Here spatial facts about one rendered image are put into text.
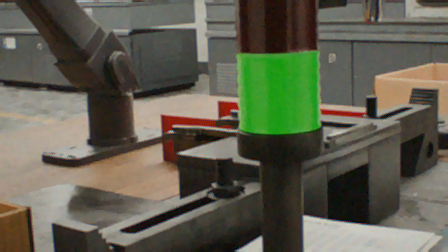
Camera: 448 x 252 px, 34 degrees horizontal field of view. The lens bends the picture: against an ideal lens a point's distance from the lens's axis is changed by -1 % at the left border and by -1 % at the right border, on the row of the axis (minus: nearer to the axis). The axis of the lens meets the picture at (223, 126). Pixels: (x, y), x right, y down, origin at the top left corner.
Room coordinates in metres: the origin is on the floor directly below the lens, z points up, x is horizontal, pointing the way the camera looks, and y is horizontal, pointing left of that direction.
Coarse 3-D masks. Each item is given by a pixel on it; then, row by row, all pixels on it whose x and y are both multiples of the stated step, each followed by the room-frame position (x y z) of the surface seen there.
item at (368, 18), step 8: (320, 0) 0.61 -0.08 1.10; (328, 0) 0.62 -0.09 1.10; (336, 0) 0.63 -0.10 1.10; (344, 0) 0.64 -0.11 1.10; (368, 0) 0.66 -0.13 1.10; (376, 0) 0.65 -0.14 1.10; (320, 8) 0.61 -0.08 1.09; (368, 8) 0.66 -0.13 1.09; (376, 8) 0.65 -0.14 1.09; (368, 16) 0.66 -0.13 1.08; (376, 16) 0.65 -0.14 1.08
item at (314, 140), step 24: (240, 144) 0.33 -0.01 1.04; (264, 144) 0.32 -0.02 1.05; (288, 144) 0.32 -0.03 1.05; (312, 144) 0.32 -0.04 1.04; (264, 168) 0.33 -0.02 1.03; (288, 168) 0.33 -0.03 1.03; (264, 192) 0.33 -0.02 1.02; (288, 192) 0.33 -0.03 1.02; (264, 216) 0.33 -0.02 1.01; (288, 216) 0.33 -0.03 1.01; (264, 240) 0.33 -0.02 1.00; (288, 240) 0.33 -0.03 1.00
